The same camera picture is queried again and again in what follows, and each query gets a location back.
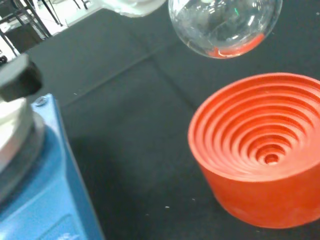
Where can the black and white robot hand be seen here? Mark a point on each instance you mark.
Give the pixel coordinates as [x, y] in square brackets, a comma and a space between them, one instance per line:
[135, 7]

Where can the red ribbed flask stand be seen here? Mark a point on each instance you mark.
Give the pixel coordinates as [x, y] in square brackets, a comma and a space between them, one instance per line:
[250, 200]

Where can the black bench cloth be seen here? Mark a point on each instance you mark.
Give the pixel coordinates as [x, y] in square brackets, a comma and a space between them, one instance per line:
[137, 125]

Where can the blue base hotplate heater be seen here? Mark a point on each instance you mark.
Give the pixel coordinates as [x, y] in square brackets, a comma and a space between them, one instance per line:
[62, 187]

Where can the black metal frame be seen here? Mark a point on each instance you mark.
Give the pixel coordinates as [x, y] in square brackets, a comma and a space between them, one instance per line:
[25, 37]

